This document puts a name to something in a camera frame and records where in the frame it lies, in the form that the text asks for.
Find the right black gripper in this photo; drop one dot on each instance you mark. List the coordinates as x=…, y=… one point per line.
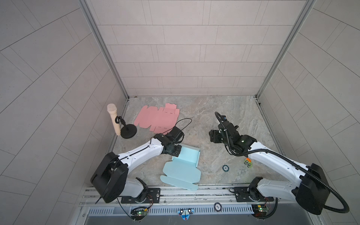
x=213, y=134

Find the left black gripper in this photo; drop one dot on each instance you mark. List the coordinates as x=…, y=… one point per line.
x=176, y=153

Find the light blue paper box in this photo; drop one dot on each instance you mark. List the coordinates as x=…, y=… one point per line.
x=182, y=171

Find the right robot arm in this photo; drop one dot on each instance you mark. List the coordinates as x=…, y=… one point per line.
x=299, y=186

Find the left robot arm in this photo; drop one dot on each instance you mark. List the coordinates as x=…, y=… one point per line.
x=110, y=179

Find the pink flat paper box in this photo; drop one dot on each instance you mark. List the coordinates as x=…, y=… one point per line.
x=159, y=120

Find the orange green small toy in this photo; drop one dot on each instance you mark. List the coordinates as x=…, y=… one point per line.
x=248, y=162

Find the blue poker chip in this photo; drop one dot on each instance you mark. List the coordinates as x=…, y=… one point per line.
x=225, y=168

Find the black round microphone stand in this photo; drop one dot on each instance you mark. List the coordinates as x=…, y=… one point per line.
x=128, y=130

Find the beige wooden microphone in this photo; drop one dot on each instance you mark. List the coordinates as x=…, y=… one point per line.
x=112, y=110

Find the round black white badge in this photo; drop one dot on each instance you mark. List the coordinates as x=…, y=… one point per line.
x=217, y=207

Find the blue sticker with eyes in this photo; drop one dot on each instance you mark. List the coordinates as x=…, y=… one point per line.
x=185, y=213

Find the right green circuit board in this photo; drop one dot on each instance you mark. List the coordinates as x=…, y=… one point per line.
x=260, y=210

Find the green circuit board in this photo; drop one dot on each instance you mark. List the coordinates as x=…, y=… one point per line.
x=260, y=210
x=139, y=212

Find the left green circuit board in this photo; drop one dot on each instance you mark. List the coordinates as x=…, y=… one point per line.
x=139, y=212

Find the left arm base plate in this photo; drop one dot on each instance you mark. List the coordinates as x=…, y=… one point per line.
x=151, y=196

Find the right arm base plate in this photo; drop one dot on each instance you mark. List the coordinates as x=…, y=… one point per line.
x=244, y=194

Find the aluminium mounting rail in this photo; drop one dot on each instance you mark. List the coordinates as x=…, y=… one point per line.
x=206, y=194

